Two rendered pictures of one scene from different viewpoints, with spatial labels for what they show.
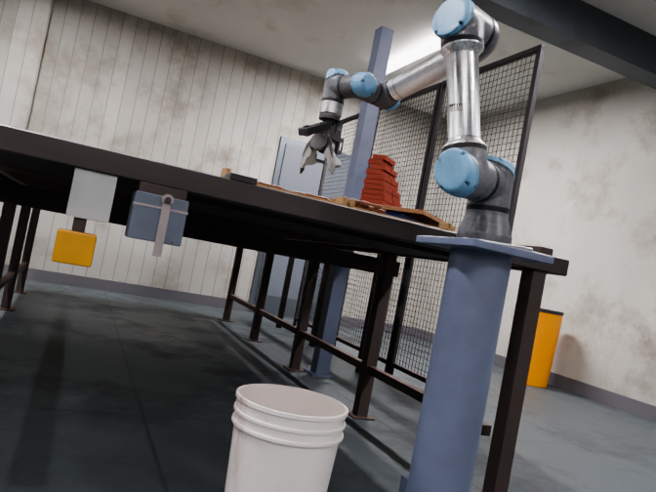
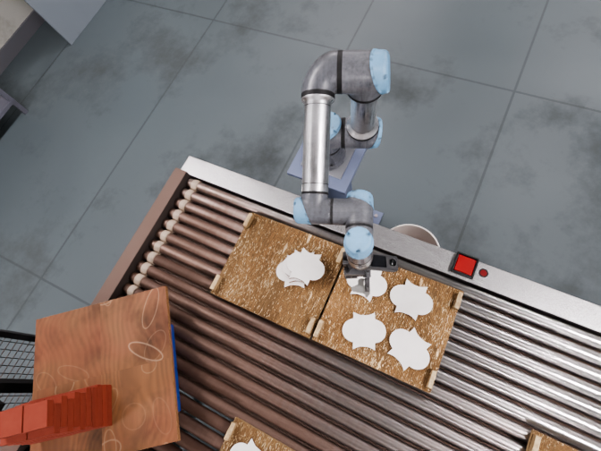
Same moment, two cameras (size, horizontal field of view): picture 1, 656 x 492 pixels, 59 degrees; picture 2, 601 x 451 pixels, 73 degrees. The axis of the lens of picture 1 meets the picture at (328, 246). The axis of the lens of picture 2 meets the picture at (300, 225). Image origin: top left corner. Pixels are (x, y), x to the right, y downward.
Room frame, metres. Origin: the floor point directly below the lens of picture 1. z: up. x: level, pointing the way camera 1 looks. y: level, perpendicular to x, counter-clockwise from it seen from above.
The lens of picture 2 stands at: (2.11, 0.36, 2.37)
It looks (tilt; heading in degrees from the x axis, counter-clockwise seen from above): 66 degrees down; 251
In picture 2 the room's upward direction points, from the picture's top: 24 degrees counter-clockwise
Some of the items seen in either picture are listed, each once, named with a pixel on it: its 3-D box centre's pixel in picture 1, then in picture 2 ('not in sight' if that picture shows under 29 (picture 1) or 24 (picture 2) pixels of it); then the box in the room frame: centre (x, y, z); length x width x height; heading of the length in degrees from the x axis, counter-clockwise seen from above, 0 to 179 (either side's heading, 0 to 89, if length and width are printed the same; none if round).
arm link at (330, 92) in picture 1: (336, 87); (359, 244); (1.89, 0.07, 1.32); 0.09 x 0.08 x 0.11; 44
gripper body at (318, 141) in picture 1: (328, 135); (358, 263); (1.90, 0.07, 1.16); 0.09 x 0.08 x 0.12; 137
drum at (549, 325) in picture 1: (532, 345); not in sight; (5.44, -2.08, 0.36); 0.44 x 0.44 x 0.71
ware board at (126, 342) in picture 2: (390, 214); (102, 375); (2.76, -0.27, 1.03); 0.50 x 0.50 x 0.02; 61
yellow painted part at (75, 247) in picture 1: (80, 217); not in sight; (1.43, 0.62, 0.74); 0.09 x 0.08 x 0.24; 113
